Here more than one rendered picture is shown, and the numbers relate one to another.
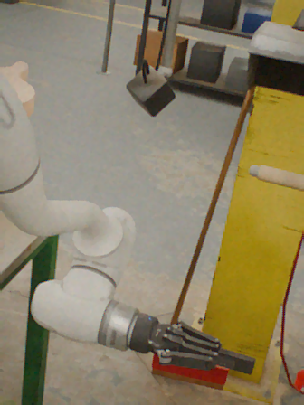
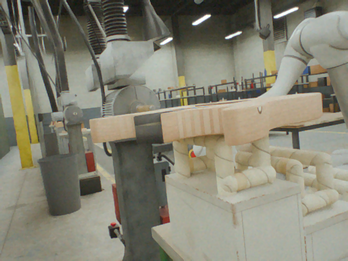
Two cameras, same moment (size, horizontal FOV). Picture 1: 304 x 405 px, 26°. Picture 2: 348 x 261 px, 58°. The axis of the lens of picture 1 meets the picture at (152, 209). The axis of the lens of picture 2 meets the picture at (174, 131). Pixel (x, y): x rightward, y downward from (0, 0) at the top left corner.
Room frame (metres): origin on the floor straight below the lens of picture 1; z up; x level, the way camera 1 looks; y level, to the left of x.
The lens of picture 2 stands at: (2.01, 0.98, 1.27)
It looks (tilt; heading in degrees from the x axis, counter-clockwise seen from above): 6 degrees down; 236
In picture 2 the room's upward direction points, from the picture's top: 7 degrees counter-clockwise
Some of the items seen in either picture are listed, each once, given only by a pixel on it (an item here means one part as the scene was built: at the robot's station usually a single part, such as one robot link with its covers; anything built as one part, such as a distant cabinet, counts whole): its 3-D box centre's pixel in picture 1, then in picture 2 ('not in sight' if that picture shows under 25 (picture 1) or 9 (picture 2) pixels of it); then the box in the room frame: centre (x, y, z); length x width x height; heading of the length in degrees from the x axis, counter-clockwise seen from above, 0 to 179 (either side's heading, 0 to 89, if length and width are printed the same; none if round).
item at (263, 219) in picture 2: not in sight; (227, 218); (1.58, 0.51, 1.02); 0.27 x 0.15 x 0.17; 81
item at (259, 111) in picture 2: not in sight; (255, 120); (1.70, 0.71, 1.24); 0.03 x 0.02 x 0.04; 15
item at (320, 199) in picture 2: not in sight; (316, 200); (1.44, 0.63, 1.04); 0.11 x 0.03 x 0.03; 171
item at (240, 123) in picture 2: not in sight; (235, 123); (1.70, 0.68, 1.23); 0.10 x 0.07 x 0.04; 15
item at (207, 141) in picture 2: not in sight; (197, 137); (1.62, 0.50, 1.20); 0.20 x 0.03 x 0.03; 80
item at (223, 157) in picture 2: not in sight; (224, 167); (1.64, 0.59, 1.15); 0.03 x 0.03 x 0.09
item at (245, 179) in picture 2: not in sight; (248, 178); (1.60, 0.60, 1.12); 0.11 x 0.03 x 0.03; 171
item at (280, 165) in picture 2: not in sight; (264, 162); (1.47, 0.53, 1.12); 0.20 x 0.03 x 0.03; 80
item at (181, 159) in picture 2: not in sight; (181, 156); (1.61, 0.42, 1.15); 0.03 x 0.03 x 0.09
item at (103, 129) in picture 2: (14, 72); (116, 128); (1.76, 0.43, 1.23); 0.09 x 0.07 x 0.04; 15
